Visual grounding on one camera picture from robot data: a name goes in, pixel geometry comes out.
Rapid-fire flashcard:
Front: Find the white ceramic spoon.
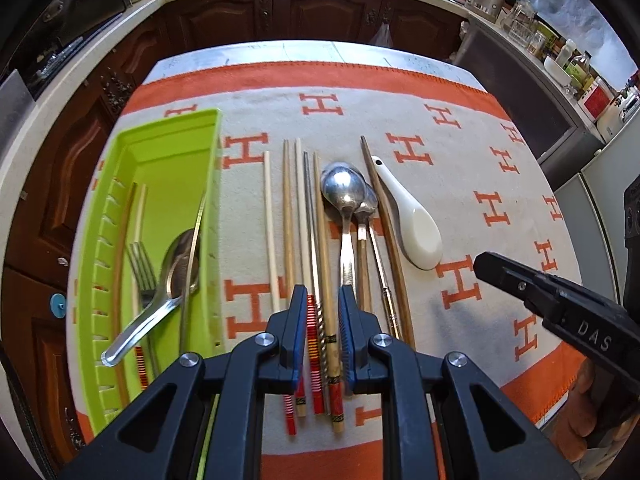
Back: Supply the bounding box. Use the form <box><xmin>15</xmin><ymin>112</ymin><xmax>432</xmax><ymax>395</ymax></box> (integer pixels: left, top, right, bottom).
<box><xmin>370</xmin><ymin>156</ymin><xmax>444</xmax><ymax>270</ymax></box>

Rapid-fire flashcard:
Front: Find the person's right hand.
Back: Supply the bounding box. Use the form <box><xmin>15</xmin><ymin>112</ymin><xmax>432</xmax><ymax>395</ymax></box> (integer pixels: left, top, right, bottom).
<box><xmin>550</xmin><ymin>361</ymin><xmax>609</xmax><ymax>464</ymax></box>

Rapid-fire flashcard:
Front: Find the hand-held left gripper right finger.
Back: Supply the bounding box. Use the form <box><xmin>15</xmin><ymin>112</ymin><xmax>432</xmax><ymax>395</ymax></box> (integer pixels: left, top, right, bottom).
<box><xmin>337</xmin><ymin>284</ymin><xmax>581</xmax><ymax>480</ymax></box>

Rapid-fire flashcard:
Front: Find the orange and grey printed blanket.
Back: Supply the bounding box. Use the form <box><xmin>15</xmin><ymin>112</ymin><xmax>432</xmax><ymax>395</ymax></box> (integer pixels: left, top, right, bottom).
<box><xmin>65</xmin><ymin>60</ymin><xmax>586</xmax><ymax>480</ymax></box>

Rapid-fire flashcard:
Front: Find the metal spoon wooden handle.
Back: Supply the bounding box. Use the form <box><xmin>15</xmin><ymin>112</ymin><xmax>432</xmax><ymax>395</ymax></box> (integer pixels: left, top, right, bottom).
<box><xmin>325</xmin><ymin>161</ymin><xmax>373</xmax><ymax>313</ymax></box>

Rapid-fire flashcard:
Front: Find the cream chopstick red striped end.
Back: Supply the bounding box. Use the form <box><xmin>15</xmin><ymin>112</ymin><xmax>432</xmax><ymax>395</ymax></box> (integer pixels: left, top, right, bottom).
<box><xmin>262</xmin><ymin>151</ymin><xmax>298</xmax><ymax>436</ymax></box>
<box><xmin>131</xmin><ymin>184</ymin><xmax>149</xmax><ymax>391</ymax></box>
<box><xmin>295</xmin><ymin>137</ymin><xmax>325</xmax><ymax>416</ymax></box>

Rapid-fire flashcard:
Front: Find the black gas stove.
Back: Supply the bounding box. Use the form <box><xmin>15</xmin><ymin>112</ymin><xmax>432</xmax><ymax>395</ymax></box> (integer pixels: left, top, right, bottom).
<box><xmin>20</xmin><ymin>10</ymin><xmax>126</xmax><ymax>101</ymax></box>

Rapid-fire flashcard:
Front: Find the white bowl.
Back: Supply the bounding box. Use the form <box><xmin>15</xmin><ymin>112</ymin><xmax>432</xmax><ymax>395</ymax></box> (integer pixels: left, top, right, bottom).
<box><xmin>542</xmin><ymin>55</ymin><xmax>573</xmax><ymax>88</ymax></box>

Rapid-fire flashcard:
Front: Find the light wooden chopstick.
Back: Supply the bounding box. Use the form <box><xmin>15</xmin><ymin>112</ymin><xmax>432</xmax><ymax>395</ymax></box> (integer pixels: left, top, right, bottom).
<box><xmin>281</xmin><ymin>139</ymin><xmax>307</xmax><ymax>418</ymax></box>
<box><xmin>312</xmin><ymin>151</ymin><xmax>347</xmax><ymax>434</ymax></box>

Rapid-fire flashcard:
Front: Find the wide metal soup spoon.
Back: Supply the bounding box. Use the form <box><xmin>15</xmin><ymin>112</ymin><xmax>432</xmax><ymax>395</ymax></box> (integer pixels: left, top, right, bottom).
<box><xmin>101</xmin><ymin>227</ymin><xmax>201</xmax><ymax>366</ymax></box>

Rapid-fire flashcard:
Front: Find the green plastic utensil tray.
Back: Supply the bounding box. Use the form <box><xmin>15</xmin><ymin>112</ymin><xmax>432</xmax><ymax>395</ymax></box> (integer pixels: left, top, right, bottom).
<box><xmin>75</xmin><ymin>107</ymin><xmax>224</xmax><ymax>423</ymax></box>

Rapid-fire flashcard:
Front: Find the hanging plastic bag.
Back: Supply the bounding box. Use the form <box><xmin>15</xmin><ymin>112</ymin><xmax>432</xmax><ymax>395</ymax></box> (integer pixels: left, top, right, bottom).
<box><xmin>369</xmin><ymin>22</ymin><xmax>396</xmax><ymax>48</ymax></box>

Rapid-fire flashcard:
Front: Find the metal spoon thin handle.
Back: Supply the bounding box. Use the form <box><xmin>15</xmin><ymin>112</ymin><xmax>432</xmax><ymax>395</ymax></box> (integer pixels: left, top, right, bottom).
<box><xmin>355</xmin><ymin>185</ymin><xmax>403</xmax><ymax>341</ymax></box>

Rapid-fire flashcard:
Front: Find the glass jar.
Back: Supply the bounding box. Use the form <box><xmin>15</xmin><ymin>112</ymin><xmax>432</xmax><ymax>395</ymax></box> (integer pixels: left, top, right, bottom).
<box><xmin>507</xmin><ymin>7</ymin><xmax>536</xmax><ymax>43</ymax></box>

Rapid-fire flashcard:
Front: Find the stainless steel cabinet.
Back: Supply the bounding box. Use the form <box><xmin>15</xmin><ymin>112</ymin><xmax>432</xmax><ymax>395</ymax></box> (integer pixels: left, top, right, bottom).
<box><xmin>452</xmin><ymin>15</ymin><xmax>606</xmax><ymax>181</ymax></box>

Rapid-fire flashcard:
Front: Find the red label container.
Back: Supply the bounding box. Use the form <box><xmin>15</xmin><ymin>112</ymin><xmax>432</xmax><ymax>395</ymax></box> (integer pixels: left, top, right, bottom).
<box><xmin>580</xmin><ymin>82</ymin><xmax>616</xmax><ymax>121</ymax></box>

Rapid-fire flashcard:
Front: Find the dark brown wooden chopstick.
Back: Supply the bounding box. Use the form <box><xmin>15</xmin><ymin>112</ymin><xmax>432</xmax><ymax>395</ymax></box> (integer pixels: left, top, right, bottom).
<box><xmin>360</xmin><ymin>135</ymin><xmax>417</xmax><ymax>351</ymax></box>

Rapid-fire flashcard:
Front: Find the metal chopstick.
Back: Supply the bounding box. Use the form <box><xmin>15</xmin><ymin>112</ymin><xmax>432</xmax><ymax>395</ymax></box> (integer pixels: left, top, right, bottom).
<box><xmin>302</xmin><ymin>151</ymin><xmax>331</xmax><ymax>376</ymax></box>
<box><xmin>177</xmin><ymin>195</ymin><xmax>207</xmax><ymax>356</ymax></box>

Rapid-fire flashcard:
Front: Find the metal fork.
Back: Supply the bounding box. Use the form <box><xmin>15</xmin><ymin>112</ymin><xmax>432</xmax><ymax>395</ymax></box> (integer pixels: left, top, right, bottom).
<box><xmin>125</xmin><ymin>241</ymin><xmax>161</xmax><ymax>376</ymax></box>

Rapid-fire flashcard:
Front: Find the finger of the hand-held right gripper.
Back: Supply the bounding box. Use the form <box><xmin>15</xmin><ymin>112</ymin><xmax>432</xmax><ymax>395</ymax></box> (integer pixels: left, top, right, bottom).
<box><xmin>472</xmin><ymin>251</ymin><xmax>562</xmax><ymax>322</ymax></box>

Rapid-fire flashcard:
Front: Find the clear bottle green label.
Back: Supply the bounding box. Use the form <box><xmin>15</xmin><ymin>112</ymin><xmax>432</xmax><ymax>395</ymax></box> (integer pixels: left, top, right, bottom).
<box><xmin>570</xmin><ymin>50</ymin><xmax>593</xmax><ymax>88</ymax></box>

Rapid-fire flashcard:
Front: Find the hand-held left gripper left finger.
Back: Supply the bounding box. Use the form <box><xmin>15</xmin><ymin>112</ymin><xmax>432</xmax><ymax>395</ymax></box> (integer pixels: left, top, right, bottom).
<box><xmin>60</xmin><ymin>284</ymin><xmax>308</xmax><ymax>480</ymax></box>

